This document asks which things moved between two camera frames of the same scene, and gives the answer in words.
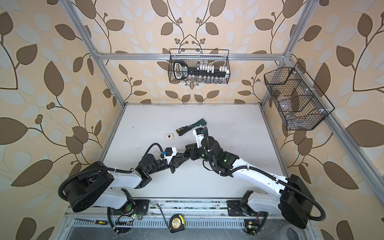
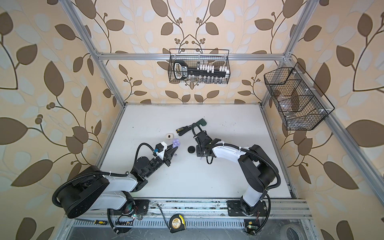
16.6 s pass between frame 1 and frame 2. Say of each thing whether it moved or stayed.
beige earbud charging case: stayed
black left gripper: moved
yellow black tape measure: stayed
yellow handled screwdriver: stayed
